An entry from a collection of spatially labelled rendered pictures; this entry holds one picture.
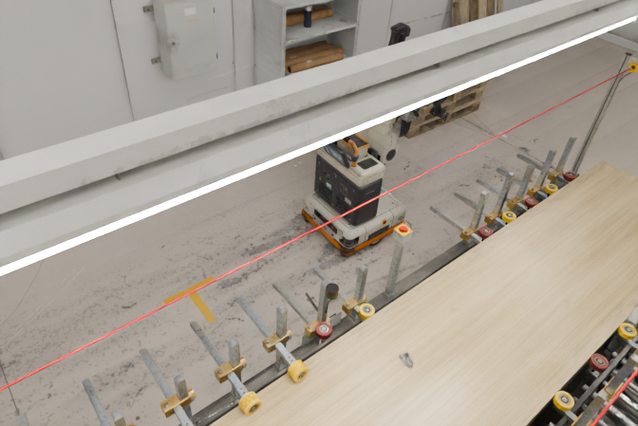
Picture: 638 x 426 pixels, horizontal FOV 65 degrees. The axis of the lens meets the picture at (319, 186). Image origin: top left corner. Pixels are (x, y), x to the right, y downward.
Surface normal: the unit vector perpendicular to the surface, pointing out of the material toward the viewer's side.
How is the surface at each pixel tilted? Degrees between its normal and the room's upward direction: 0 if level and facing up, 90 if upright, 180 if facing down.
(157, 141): 90
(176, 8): 90
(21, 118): 90
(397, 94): 61
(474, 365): 0
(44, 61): 90
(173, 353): 0
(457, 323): 0
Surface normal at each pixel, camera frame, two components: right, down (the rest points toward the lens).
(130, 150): 0.63, 0.52
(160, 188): 0.58, 0.07
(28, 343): 0.06, -0.78
